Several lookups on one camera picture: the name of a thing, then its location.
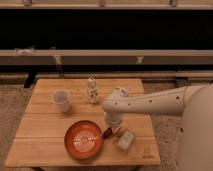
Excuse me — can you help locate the small white bottle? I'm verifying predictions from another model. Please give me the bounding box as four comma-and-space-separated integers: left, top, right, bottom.
87, 77, 98, 103

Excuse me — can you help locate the wooden table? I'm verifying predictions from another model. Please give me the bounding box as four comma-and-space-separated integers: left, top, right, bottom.
5, 79, 160, 167

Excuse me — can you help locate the dark red pepper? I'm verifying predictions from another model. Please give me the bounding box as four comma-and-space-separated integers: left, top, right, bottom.
103, 127, 113, 139

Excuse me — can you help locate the translucent plastic cup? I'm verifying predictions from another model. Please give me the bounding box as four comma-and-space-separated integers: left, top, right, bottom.
52, 89, 71, 113

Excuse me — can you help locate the white sponge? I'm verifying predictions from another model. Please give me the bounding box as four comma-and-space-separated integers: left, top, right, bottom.
116, 130, 135, 152

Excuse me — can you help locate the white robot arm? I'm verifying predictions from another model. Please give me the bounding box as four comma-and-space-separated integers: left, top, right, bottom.
103, 84, 213, 171

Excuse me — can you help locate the orange bowl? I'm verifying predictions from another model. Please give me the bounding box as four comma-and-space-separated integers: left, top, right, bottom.
64, 120, 103, 160

